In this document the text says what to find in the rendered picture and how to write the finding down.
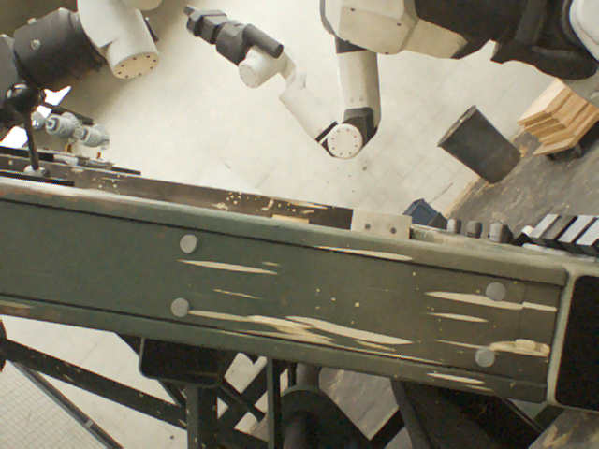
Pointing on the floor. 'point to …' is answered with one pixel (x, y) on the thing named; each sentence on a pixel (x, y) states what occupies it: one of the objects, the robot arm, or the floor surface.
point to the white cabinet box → (227, 179)
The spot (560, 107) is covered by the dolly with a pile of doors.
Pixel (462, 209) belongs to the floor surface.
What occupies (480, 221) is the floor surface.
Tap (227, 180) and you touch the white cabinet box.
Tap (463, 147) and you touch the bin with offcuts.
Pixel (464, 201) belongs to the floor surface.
